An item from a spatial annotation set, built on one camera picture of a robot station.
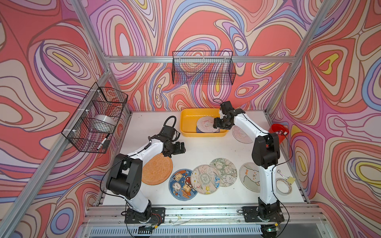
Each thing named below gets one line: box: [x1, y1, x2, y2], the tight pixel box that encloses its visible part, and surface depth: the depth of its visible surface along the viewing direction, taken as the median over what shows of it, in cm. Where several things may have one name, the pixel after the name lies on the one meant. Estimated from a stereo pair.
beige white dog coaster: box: [238, 162, 261, 193], surface depth 88 cm
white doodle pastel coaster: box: [190, 164, 221, 195], surface depth 86 cm
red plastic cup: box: [268, 123, 290, 143], surface depth 95 cm
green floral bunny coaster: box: [209, 157, 238, 187], surface depth 90 cm
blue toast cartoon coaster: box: [168, 168, 198, 202], surface depth 84 cm
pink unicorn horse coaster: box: [196, 116, 218, 133], surface depth 113 cm
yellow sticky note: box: [286, 177, 297, 184], surface depth 86 cm
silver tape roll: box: [90, 114, 118, 134], surface depth 73 cm
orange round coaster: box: [141, 152, 174, 186], surface depth 90 cm
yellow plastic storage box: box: [179, 108, 230, 138], surface depth 113 cm
